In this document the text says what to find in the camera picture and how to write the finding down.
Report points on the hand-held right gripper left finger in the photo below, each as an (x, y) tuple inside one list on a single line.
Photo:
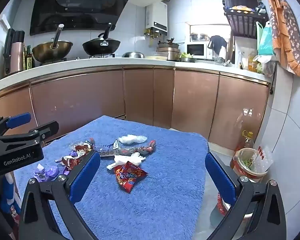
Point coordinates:
[(86, 177)]

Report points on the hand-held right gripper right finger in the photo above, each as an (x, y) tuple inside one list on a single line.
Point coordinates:
[(220, 180)]

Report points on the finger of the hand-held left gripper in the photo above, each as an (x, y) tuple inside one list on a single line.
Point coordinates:
[(18, 120), (43, 128)]

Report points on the purple wrapper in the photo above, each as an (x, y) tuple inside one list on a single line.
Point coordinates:
[(66, 171), (47, 172)]

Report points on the brown red snack wrapper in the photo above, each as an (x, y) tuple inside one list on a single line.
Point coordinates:
[(70, 161)]

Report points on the red clear snack wrapper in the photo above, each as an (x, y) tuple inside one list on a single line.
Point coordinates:
[(82, 146)]

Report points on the red snack packet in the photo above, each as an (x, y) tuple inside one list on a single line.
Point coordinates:
[(127, 176)]

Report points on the white trash bin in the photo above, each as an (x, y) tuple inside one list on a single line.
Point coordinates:
[(242, 216)]

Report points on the white tissue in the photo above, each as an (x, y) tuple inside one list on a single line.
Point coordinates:
[(126, 158)]

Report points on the clear printed plastic wrapper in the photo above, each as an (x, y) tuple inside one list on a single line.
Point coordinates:
[(137, 150)]

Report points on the white plastic bag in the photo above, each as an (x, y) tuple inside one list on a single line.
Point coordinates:
[(132, 139)]

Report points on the beige trash bin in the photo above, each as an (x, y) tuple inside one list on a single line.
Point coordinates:
[(237, 160)]

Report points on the red plastic bag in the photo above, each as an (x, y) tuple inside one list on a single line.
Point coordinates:
[(222, 203)]

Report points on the red bin liner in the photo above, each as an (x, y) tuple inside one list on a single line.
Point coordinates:
[(250, 178)]

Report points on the green vegetable scraps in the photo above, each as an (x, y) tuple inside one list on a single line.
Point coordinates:
[(247, 163)]

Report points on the large yellow-capped oil bottle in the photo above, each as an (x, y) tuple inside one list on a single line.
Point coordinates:
[(247, 141)]

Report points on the clear plastic blister tray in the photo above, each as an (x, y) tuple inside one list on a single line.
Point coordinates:
[(265, 158)]

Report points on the brown kitchen base cabinet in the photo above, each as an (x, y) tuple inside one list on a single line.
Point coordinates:
[(90, 97)]

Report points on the cooking oil bottle green label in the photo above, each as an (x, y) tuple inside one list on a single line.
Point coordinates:
[(29, 61)]

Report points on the pink thermos flask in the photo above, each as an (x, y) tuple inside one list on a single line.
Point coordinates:
[(17, 52)]

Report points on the blue fluffy mat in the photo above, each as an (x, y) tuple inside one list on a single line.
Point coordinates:
[(152, 192)]

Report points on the black tall flask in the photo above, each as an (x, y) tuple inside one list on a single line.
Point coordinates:
[(8, 52)]

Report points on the gas stove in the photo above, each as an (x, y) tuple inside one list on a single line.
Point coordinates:
[(65, 60)]

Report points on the brass wok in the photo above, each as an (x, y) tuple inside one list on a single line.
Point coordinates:
[(52, 51)]

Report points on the black frying pan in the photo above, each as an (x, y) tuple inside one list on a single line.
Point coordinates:
[(101, 46)]

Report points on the steel bowl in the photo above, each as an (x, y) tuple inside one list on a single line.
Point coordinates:
[(133, 54)]

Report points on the clear bottles on counter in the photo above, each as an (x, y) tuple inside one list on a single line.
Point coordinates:
[(247, 63)]

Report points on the clear plastic bag with food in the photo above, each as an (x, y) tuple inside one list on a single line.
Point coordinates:
[(266, 66)]

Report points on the bowl of green vegetables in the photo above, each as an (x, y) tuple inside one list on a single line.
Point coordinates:
[(187, 58)]

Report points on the black range hood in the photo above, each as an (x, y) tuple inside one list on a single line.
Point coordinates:
[(82, 5)]

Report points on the white microwave oven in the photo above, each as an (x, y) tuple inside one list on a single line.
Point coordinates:
[(196, 50)]

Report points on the black hanging cloth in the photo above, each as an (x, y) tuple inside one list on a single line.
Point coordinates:
[(217, 43)]

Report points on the clear food container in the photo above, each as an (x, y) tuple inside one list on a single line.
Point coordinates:
[(159, 55)]

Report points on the electric cooking pot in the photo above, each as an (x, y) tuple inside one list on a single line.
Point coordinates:
[(168, 52)]

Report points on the steel bowls on microwave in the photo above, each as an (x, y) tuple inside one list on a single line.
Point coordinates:
[(199, 37)]

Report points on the teal hanging bag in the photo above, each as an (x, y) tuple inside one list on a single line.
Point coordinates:
[(265, 42)]

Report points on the white water heater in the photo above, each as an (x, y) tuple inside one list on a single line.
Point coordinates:
[(157, 15)]

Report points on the orange patterned apron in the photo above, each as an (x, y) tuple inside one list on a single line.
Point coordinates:
[(285, 30)]

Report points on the black wall rack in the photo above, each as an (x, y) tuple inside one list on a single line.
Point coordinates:
[(242, 17)]

